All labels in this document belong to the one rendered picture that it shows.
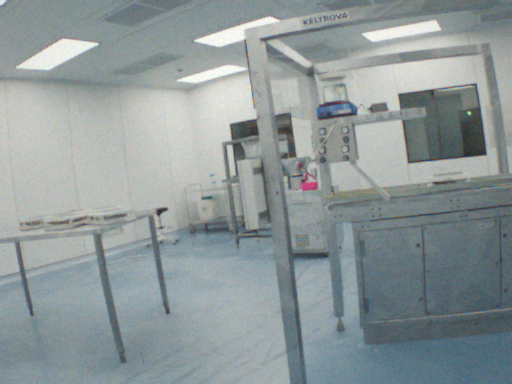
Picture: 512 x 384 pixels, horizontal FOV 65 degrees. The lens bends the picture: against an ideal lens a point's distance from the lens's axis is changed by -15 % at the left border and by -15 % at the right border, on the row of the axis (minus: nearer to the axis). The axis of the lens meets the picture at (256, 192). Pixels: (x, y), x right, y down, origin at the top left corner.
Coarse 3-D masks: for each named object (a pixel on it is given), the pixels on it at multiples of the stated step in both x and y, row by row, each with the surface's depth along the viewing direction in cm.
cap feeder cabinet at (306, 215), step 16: (288, 192) 522; (304, 192) 510; (320, 192) 500; (288, 208) 522; (304, 208) 512; (320, 208) 502; (304, 224) 514; (320, 224) 504; (304, 240) 517; (320, 240) 506
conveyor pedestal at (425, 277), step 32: (352, 224) 243; (384, 224) 237; (416, 224) 231; (448, 224) 225; (480, 224) 219; (384, 256) 239; (416, 256) 233; (448, 256) 227; (480, 256) 220; (384, 288) 241; (416, 288) 234; (448, 288) 228; (480, 288) 221; (384, 320) 242; (416, 320) 235; (448, 320) 228; (480, 320) 223
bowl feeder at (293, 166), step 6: (282, 162) 540; (288, 162) 532; (294, 162) 530; (300, 162) 530; (288, 168) 538; (294, 168) 534; (300, 168) 535; (294, 174) 540; (300, 174) 541; (306, 174) 529; (312, 174) 528; (294, 180) 541; (300, 180) 539; (306, 180) 531; (294, 186) 542; (300, 186) 540
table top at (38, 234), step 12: (144, 216) 332; (12, 228) 343; (36, 228) 308; (72, 228) 274; (84, 228) 261; (96, 228) 254; (108, 228) 266; (0, 240) 261; (12, 240) 260; (24, 240) 259
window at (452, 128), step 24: (408, 96) 704; (432, 96) 683; (456, 96) 661; (408, 120) 709; (432, 120) 688; (456, 120) 667; (480, 120) 646; (408, 144) 714; (432, 144) 693; (456, 144) 672; (480, 144) 651
